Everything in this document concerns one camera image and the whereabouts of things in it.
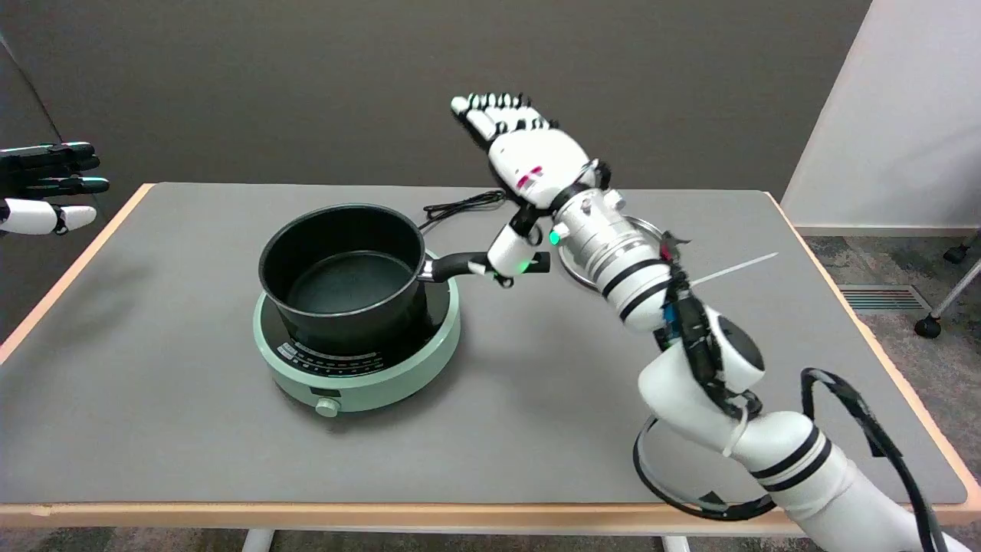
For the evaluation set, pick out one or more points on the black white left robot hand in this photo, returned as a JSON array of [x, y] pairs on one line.
[[38, 215]]

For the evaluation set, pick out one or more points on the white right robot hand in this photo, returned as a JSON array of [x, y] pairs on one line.
[[536, 157]]

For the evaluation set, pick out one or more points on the glass pot lid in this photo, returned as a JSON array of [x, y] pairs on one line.
[[571, 270]]

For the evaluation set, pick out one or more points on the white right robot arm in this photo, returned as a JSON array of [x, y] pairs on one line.
[[797, 460]]

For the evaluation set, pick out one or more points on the mint green induction cooker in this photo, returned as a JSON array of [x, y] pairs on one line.
[[398, 368]]

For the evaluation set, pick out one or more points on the grey table mat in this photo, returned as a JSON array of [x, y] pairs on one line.
[[536, 422]]

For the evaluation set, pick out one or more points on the white partition board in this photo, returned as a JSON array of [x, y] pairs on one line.
[[897, 115]]

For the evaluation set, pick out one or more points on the floor vent grille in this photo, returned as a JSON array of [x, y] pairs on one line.
[[881, 297]]

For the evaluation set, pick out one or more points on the white table leg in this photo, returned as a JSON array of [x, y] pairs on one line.
[[676, 544], [257, 541]]

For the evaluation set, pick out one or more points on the black chair caster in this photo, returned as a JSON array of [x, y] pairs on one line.
[[956, 251]]

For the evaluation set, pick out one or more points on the grey chair leg with caster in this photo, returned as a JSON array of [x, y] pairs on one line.
[[950, 303]]

